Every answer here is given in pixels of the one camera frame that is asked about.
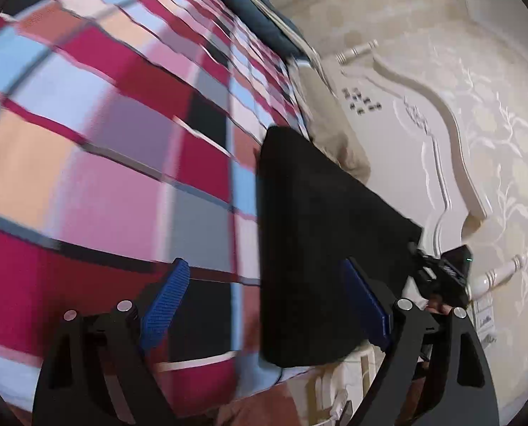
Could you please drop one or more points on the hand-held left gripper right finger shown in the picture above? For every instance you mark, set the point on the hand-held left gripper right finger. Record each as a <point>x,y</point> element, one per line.
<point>366,306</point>

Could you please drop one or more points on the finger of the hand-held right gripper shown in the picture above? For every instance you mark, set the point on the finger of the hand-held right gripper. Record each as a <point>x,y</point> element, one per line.
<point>421,262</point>

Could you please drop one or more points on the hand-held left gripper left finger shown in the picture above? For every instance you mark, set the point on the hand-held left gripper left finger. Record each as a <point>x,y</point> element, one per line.
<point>166,306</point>

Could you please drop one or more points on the black pants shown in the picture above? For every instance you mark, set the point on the black pants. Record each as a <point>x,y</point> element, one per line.
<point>317,239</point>

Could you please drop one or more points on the person's right hand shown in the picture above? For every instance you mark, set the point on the person's right hand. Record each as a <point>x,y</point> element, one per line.
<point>439,308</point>

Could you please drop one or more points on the white headboard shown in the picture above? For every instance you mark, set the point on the white headboard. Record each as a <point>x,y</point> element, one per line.
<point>392,142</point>

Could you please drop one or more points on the beige pillow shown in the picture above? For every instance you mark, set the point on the beige pillow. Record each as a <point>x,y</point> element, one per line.
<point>335,133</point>

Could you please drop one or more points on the red pink checkered bedspread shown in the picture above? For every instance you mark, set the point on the red pink checkered bedspread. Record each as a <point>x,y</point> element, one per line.
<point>113,142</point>

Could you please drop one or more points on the dark headboard stickers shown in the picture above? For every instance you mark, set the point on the dark headboard stickers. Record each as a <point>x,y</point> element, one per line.
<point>361,100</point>

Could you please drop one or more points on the blue quilt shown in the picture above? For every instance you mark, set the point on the blue quilt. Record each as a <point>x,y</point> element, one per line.
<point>255,13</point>

